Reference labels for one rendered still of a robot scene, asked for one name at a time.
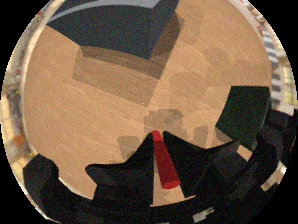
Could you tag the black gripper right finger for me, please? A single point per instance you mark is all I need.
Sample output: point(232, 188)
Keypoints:
point(192, 162)

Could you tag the red peg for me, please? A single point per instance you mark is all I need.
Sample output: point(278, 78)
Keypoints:
point(169, 178)

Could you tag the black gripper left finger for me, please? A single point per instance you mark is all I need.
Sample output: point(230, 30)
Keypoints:
point(136, 171)

